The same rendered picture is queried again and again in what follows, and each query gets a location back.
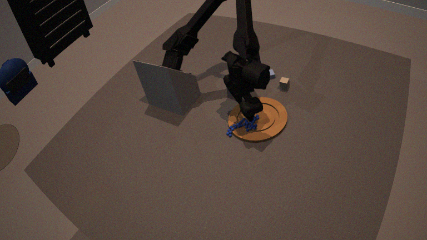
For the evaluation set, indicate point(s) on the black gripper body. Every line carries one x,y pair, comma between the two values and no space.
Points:
251,105

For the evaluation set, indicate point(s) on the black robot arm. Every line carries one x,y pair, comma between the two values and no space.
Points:
245,43

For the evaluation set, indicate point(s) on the tan cube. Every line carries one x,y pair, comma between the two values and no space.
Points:
284,83

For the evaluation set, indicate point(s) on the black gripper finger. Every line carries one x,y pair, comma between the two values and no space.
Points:
239,99
250,118

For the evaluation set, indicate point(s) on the round wooden bead board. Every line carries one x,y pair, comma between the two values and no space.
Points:
272,121

